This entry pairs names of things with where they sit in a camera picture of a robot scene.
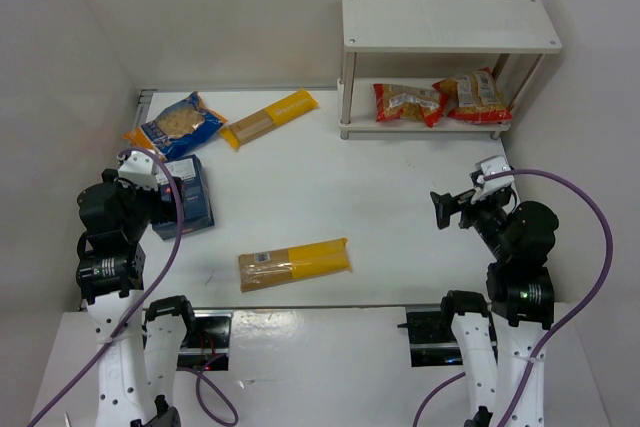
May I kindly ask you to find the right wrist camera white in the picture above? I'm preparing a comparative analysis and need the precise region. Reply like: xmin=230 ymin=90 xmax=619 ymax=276
xmin=470 ymin=155 xmax=515 ymax=204

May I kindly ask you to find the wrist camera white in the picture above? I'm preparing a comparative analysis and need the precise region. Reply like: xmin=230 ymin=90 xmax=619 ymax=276
xmin=470 ymin=155 xmax=515 ymax=204
xmin=117 ymin=149 xmax=158 ymax=191

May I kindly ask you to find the red fusilli bag on shelf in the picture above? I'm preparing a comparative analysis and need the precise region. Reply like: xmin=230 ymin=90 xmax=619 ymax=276
xmin=433 ymin=68 xmax=513 ymax=125

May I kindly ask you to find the blue orecchiette pasta bag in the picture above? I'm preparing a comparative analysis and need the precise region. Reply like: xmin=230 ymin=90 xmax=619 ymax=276
xmin=123 ymin=91 xmax=227 ymax=161

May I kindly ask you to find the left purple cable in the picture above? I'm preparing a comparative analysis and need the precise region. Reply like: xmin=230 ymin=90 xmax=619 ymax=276
xmin=27 ymin=147 xmax=239 ymax=427

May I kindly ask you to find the red fusilli pasta bag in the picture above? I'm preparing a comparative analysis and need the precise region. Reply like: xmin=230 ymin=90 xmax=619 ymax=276
xmin=373 ymin=83 xmax=448 ymax=128

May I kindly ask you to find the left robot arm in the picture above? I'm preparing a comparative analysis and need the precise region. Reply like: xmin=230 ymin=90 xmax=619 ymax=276
xmin=76 ymin=169 xmax=194 ymax=426

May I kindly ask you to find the purple cable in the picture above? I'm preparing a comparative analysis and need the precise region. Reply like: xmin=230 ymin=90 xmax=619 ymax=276
xmin=27 ymin=147 xmax=239 ymax=427
xmin=412 ymin=169 xmax=614 ymax=427

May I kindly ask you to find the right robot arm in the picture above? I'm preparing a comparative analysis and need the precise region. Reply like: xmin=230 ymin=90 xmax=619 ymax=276
xmin=430 ymin=187 xmax=559 ymax=426

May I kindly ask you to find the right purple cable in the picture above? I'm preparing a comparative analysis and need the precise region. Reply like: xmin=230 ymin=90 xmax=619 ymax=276
xmin=412 ymin=169 xmax=614 ymax=427

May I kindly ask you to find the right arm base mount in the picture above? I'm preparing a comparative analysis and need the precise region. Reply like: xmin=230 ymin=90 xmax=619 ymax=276
xmin=397 ymin=308 xmax=462 ymax=368

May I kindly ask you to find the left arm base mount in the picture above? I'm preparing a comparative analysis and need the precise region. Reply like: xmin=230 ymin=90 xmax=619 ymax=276
xmin=134 ymin=310 xmax=234 ymax=373

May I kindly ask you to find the dark blue Barilla box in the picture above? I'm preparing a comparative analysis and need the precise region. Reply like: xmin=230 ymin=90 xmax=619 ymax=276
xmin=152 ymin=154 xmax=215 ymax=241

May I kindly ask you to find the white two-tier shelf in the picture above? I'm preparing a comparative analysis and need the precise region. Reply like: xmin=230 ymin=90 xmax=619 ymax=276
xmin=337 ymin=0 xmax=562 ymax=139

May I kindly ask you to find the yellow spaghetti pack far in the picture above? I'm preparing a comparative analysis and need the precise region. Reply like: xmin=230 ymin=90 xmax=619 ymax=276
xmin=220 ymin=89 xmax=318 ymax=150

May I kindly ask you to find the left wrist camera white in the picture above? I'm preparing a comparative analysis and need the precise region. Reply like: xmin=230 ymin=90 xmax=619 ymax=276
xmin=117 ymin=149 xmax=158 ymax=191

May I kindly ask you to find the yellow spaghetti pack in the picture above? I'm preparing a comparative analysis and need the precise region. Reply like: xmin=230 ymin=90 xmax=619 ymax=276
xmin=220 ymin=89 xmax=318 ymax=150
xmin=238 ymin=238 xmax=351 ymax=293

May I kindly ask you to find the yellow spaghetti pack near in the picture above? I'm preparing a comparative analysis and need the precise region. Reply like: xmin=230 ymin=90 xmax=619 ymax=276
xmin=238 ymin=238 xmax=351 ymax=293

